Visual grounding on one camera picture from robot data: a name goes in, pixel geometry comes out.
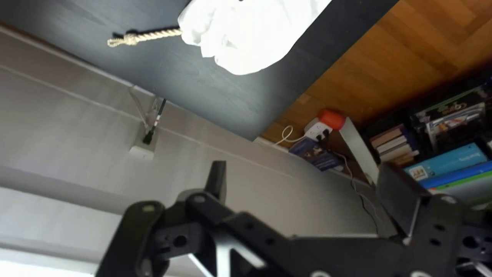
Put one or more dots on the stack of paperback books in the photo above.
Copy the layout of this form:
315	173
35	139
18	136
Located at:
392	143

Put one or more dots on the black floor mat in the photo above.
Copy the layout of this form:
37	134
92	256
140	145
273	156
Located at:
230	97

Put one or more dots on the light blue book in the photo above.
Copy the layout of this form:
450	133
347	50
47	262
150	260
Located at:
446	162

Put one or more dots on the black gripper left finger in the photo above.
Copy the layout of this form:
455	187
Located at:
204	236

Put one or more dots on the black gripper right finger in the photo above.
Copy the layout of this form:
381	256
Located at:
440	231

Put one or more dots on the white power strip orange switch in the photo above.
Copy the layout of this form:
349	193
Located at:
353	139

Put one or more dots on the blue printed box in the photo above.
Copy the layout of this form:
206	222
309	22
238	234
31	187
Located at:
315	154

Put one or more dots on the dark game cases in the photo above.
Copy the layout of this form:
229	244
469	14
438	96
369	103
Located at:
450	116

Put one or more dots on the dark blue book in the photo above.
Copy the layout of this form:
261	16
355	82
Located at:
461	177

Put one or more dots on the plain white cloth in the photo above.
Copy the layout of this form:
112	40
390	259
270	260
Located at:
246	31

